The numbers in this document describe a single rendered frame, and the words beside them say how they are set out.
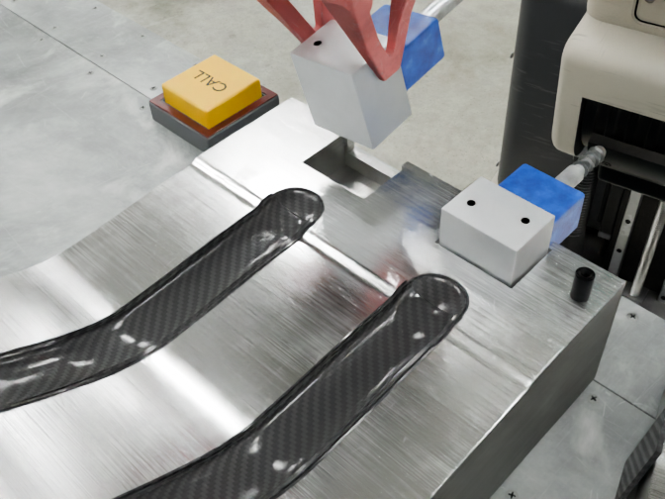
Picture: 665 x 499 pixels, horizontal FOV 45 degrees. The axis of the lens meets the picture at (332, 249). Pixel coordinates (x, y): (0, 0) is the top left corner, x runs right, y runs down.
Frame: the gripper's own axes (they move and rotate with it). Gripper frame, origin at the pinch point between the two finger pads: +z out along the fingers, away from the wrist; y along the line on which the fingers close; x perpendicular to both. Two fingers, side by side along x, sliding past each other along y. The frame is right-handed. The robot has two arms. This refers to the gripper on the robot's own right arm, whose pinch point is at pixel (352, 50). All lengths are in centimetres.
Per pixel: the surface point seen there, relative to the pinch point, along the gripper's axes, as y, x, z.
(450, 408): 14.8, -11.8, 8.4
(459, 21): -105, 125, 106
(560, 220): 12.4, 1.2, 8.6
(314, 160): -3.3, -2.8, 7.7
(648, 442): 21.5, -5.2, 14.4
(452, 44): -100, 114, 105
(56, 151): -28.9, -10.3, 12.0
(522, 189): 9.5, 1.8, 8.1
